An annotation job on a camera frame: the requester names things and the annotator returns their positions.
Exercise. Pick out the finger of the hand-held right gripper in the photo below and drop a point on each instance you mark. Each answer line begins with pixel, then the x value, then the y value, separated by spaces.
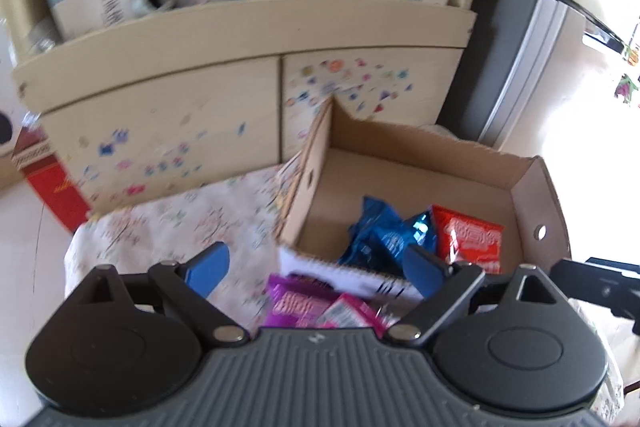
pixel 607 289

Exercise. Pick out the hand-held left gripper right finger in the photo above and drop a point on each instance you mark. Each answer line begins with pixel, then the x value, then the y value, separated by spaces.
pixel 422 268

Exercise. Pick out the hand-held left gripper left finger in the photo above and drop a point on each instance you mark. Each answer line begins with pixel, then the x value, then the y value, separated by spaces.
pixel 207 264

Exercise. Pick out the brown cardboard box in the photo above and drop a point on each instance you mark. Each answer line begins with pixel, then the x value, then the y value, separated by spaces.
pixel 425 187

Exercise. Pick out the pink snack packet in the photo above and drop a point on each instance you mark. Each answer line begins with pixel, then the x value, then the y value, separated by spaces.
pixel 350 312

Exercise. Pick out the purple snack packet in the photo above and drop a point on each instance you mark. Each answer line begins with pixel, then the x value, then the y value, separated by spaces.
pixel 295 302

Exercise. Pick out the shiny blue snack packet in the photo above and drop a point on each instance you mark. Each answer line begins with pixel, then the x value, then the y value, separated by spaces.
pixel 422 227

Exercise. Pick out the red snack packet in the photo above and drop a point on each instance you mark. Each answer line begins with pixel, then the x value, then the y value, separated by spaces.
pixel 472 239

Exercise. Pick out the dark blue snack packet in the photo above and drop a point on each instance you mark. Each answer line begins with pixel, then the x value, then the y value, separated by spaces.
pixel 372 232

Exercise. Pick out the beige wooden cabinet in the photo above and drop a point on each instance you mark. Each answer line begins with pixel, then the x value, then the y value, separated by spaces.
pixel 150 107

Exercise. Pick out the red box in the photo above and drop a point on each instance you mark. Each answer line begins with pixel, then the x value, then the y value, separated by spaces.
pixel 45 177

